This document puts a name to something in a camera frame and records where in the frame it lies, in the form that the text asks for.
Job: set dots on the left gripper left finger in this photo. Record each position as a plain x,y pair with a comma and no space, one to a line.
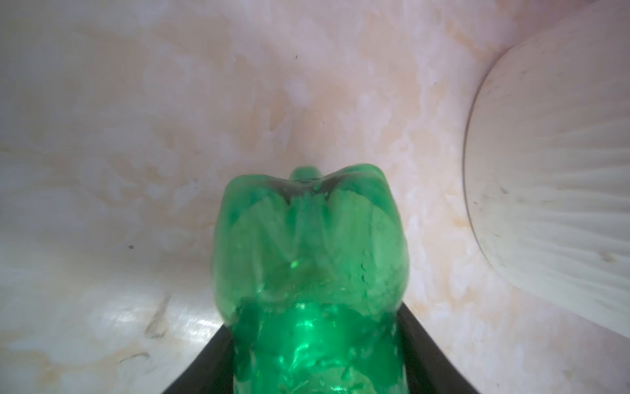
212,370

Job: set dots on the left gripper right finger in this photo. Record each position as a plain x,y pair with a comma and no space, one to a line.
428,370

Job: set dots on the green bottle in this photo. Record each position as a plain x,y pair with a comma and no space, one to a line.
308,274

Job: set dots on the white ribbed waste bin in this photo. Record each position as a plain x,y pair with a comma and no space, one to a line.
546,165

